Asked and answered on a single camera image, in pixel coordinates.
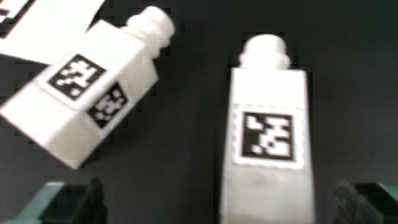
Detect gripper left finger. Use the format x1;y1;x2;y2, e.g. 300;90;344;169
10;178;108;224

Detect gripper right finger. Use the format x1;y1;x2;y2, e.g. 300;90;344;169
333;181;398;224

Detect white table leg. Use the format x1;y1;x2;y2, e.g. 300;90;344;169
220;34;314;224
0;6;173;168

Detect white marker sheet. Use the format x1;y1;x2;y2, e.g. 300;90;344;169
0;0;106;64

